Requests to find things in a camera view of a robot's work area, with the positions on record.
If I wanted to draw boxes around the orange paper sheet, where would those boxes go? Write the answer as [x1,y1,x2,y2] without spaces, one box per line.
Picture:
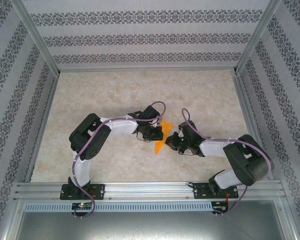
[153,119,174,155]

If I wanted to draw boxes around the circuit board with blue light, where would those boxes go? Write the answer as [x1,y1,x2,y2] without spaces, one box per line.
[212,201,230,213]

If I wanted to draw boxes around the grey metal panel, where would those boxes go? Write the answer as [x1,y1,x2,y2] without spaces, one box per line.
[2,199,300,240]

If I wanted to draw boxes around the circuit board with green light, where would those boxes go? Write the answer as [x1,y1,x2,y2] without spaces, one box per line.
[71,202,94,210]

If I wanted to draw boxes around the thin black left gripper wire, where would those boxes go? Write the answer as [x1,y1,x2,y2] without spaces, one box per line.
[135,131,152,144]

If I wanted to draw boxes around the thin black gripper wire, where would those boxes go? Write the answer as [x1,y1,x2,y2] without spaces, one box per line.
[178,147,194,156]
[135,131,152,144]

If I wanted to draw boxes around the thin black right gripper wire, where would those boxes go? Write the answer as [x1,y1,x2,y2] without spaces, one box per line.
[178,147,194,156]

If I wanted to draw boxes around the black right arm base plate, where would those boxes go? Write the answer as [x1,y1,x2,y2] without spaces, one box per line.
[188,182,238,200]

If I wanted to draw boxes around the aluminium mounting rail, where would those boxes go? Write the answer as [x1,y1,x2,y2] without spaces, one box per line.
[13,181,287,202]

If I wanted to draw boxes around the aluminium frame crossbar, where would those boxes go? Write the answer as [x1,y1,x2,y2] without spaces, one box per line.
[57,66,238,74]

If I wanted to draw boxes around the aluminium table edge rail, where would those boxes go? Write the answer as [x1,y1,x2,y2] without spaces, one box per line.
[23,73,61,183]
[232,72,276,181]

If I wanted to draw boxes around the slotted grey cable duct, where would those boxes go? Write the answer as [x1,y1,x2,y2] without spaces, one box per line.
[23,201,213,213]

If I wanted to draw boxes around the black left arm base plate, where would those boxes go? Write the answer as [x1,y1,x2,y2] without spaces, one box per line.
[60,183,106,201]

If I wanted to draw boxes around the aluminium frame post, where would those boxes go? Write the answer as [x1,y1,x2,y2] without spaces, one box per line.
[232,0,284,75]
[13,0,61,77]

